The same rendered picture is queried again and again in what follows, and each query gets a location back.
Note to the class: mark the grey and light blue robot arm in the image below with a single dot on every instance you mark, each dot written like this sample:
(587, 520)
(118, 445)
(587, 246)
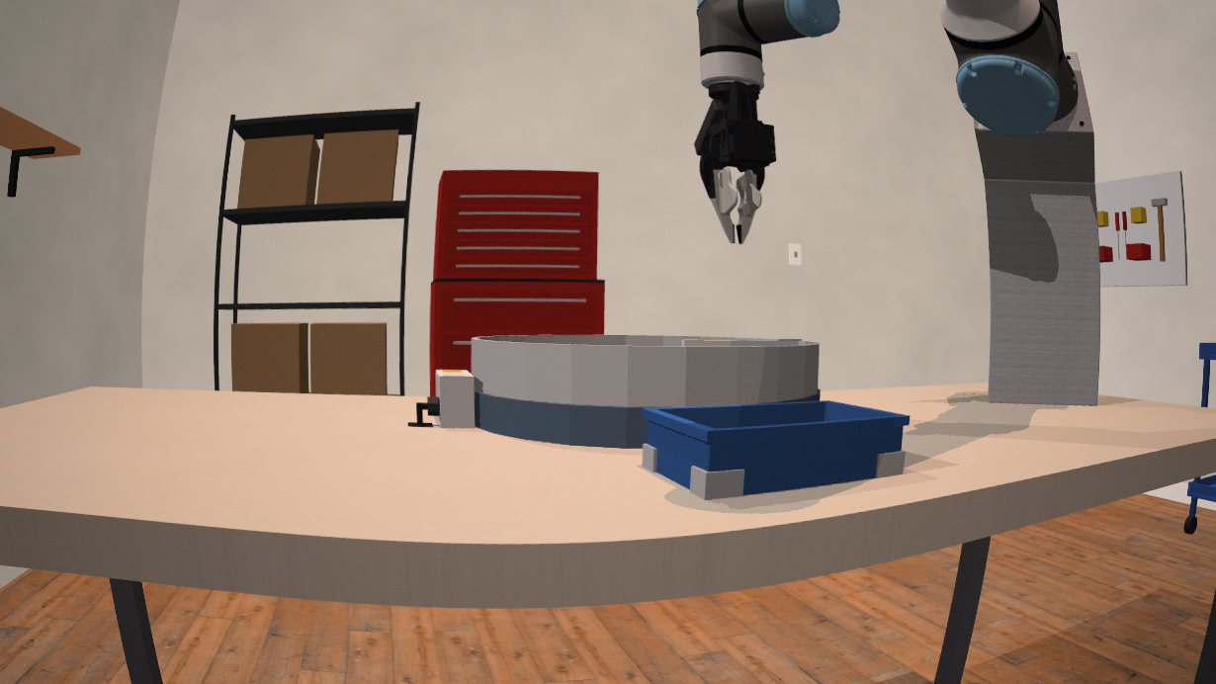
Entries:
(1013, 74)

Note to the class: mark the blue plastic crate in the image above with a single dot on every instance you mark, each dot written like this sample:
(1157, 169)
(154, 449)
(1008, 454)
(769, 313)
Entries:
(774, 454)

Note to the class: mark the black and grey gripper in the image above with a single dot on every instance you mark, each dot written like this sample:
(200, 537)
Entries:
(747, 142)

